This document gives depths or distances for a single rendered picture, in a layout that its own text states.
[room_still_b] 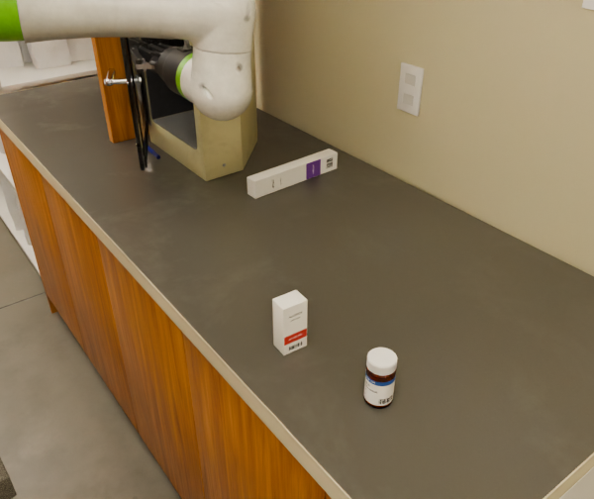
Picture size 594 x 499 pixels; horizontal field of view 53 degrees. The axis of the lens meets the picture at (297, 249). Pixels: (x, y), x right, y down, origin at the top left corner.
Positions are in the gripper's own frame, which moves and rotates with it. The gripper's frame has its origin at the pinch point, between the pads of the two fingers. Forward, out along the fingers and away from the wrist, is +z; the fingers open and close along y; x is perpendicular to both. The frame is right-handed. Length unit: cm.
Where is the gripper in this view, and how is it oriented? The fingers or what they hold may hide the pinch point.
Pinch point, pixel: (138, 48)
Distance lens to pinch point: 140.5
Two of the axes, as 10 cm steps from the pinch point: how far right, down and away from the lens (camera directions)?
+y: -8.0, 3.3, -5.0
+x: 0.0, 8.4, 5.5
